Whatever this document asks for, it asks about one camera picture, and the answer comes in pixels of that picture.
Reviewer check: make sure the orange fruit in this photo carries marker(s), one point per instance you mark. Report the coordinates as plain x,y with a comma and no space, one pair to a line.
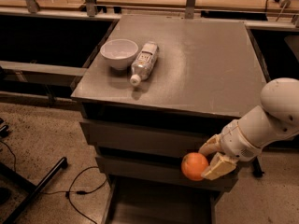
193,165

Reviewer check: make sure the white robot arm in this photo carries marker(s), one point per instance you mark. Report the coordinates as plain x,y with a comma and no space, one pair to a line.
276,118

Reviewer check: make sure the open bottom grey drawer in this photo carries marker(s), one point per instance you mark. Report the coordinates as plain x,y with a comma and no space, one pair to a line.
136,201

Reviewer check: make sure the grey drawer cabinet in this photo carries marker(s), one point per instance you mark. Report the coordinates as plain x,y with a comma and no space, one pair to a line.
207,74

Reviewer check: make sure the top grey drawer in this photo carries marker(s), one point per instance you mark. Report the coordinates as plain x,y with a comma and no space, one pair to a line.
116,142

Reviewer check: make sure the middle grey drawer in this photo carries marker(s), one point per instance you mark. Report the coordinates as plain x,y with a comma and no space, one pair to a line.
164,172

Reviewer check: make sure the clear plastic water bottle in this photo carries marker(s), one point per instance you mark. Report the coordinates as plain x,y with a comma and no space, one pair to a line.
143,64

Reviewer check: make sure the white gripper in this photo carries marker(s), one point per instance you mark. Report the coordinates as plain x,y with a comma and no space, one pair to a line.
237,141

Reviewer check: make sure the grey metal frame rail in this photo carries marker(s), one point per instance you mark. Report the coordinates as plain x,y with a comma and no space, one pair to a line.
42,73

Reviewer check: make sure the small grey plug device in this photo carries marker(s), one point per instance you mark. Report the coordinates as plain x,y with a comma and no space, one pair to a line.
283,4

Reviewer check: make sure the black stand leg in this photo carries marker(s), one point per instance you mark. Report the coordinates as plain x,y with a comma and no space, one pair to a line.
31,189

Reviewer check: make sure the white ceramic bowl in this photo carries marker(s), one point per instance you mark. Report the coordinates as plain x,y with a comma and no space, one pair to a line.
119,53

